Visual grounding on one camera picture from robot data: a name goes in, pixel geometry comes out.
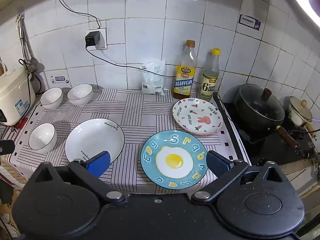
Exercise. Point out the white bowl black rim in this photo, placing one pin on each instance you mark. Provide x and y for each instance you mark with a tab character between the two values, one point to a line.
41	136
51	96
80	93

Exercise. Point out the wooden spatula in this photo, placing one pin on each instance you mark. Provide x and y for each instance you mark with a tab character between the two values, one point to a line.
2	67

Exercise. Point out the cooking wine bottle yellow label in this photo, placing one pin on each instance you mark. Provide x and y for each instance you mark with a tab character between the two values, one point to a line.
184	76

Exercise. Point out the striped tablecloth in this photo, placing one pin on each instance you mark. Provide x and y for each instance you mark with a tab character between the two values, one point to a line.
140	110

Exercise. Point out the small blue wall sticker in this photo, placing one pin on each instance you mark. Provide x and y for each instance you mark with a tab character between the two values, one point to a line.
60	78

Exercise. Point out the black gas stove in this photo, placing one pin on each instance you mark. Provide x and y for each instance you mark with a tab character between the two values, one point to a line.
270	152

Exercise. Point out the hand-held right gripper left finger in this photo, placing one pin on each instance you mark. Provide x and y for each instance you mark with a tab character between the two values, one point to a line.
98	163

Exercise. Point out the black power adapter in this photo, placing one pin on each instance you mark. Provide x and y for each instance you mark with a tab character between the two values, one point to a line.
92	39

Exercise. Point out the white plastic bag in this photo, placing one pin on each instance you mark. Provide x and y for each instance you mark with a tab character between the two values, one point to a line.
153	78

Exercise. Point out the white plate black rim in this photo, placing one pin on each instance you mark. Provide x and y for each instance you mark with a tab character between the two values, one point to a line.
95	137

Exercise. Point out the black power plug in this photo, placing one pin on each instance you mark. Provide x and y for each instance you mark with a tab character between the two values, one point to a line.
13	129

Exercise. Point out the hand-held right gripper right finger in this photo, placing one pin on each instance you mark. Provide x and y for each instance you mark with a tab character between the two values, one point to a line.
220	165

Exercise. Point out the black cooking pot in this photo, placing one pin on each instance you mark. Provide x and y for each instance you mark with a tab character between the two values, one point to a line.
260	123

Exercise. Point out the glass pot lid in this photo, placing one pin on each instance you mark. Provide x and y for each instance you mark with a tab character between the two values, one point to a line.
257	102

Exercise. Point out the clear vinegar bottle yellow cap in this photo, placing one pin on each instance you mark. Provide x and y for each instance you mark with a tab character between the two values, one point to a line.
210	81

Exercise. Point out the cream enamel pot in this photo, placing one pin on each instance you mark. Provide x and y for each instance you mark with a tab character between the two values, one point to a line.
298	112

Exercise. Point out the blue fried egg plate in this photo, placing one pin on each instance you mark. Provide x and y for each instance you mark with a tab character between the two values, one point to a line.
172	160

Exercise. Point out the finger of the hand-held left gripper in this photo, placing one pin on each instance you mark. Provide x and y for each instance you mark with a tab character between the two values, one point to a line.
6	147

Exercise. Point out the large blue wall sticker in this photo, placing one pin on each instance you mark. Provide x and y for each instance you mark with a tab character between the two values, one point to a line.
248	23

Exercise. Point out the cream rice cooker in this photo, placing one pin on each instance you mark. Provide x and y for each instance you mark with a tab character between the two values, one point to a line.
15	92

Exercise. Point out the pink rabbit print plate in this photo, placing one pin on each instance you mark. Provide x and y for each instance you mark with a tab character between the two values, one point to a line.
197	116

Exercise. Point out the metal ladle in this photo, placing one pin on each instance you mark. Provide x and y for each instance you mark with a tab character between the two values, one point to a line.
28	55

